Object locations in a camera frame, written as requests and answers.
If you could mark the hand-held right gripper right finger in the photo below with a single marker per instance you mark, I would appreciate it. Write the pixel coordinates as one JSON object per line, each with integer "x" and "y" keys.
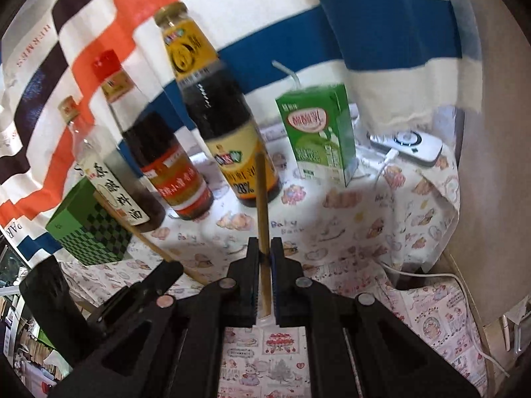
{"x": 277, "y": 294}

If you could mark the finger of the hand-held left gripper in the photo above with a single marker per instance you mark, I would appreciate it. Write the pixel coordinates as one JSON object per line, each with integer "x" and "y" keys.
{"x": 161, "y": 277}

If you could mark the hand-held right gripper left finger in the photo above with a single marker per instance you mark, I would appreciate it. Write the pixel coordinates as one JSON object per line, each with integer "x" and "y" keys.
{"x": 251, "y": 290}

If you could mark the wooden chopstick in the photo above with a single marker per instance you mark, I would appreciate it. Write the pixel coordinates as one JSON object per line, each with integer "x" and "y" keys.
{"x": 262, "y": 207}
{"x": 141, "y": 236}

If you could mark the green checkered box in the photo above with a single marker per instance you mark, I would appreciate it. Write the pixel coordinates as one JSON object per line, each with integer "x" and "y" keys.
{"x": 91, "y": 232}

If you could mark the clear cooking wine bottle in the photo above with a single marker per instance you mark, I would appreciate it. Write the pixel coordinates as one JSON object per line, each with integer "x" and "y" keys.
{"x": 112, "y": 186}

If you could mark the bear print cloth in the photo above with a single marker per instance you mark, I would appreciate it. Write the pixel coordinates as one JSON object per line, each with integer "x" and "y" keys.
{"x": 352, "y": 215}

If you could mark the red cap dark sauce bottle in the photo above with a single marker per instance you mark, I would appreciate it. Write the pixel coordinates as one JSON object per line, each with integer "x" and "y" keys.
{"x": 166, "y": 161}

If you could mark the strawberry print cloth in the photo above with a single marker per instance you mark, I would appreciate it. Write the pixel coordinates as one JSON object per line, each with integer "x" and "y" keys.
{"x": 435, "y": 319}

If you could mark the green milk carton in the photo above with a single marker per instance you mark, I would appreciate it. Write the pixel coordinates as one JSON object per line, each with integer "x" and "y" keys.
{"x": 315, "y": 132}

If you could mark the yellow cap dark sauce bottle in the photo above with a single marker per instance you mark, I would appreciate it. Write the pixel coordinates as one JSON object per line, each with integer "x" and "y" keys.
{"x": 220, "y": 112}

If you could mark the white power bank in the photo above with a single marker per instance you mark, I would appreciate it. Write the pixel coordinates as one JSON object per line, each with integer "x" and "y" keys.
{"x": 423, "y": 145}

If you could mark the white drinking straw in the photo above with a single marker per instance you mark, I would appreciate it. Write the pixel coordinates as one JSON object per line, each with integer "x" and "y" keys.
{"x": 290, "y": 72}

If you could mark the striped cloth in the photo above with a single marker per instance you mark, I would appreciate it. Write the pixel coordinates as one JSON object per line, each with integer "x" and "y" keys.
{"x": 249, "y": 0}

